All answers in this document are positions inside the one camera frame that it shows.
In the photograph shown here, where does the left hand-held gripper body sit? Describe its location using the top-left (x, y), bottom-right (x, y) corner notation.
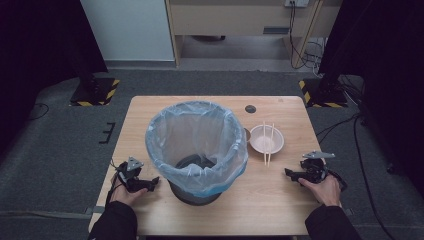
top-left (116, 156), bottom-right (148, 194)

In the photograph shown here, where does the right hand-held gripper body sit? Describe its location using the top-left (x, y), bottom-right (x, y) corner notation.
top-left (299, 150), bottom-right (336, 185)

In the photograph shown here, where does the blue plastic bin liner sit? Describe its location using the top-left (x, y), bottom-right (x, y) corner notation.
top-left (144, 100), bottom-right (250, 198)

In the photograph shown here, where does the white bowl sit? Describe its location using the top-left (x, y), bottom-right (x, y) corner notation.
top-left (249, 124), bottom-right (285, 156)

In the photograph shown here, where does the person's right hand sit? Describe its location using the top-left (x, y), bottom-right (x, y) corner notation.
top-left (297, 174), bottom-right (343, 208)

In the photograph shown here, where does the person's left hand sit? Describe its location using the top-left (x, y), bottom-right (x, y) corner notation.
top-left (109, 184), bottom-right (150, 208)

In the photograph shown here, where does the black stand with striped base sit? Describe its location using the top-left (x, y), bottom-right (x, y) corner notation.
top-left (68, 56), bottom-right (121, 108)
top-left (297, 66), bottom-right (350, 109)

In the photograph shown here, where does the black curtain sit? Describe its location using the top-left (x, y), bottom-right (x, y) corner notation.
top-left (318, 0), bottom-right (424, 199)
top-left (0, 0), bottom-right (110, 156)

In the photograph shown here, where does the beige wooden desk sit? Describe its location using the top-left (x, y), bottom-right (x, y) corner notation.
top-left (165, 0), bottom-right (344, 69)

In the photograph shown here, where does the left hand-held gripper cable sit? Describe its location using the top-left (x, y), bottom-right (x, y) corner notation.
top-left (105, 159), bottom-right (122, 205)

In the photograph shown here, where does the hand-held gripper cable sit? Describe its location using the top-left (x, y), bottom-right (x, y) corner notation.
top-left (327, 169), bottom-right (349, 193)
top-left (105, 159), bottom-right (122, 205)

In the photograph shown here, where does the right hand-held gripper cable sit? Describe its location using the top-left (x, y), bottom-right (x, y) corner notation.
top-left (327, 169), bottom-right (349, 193)

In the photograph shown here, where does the long black floor cable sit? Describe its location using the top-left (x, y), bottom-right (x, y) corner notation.
top-left (314, 112), bottom-right (399, 240)

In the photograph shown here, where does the grey floor cable cover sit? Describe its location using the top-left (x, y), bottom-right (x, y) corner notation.
top-left (0, 205), bottom-right (106, 222)

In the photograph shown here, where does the thin black floor cable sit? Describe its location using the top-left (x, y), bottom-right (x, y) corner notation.
top-left (25, 102), bottom-right (50, 122)

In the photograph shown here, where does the black cable bundle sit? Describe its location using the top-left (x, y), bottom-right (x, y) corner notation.
top-left (288, 1), bottom-right (327, 72)

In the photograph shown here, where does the white wall outlet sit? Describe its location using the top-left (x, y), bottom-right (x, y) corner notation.
top-left (284, 0), bottom-right (311, 9)

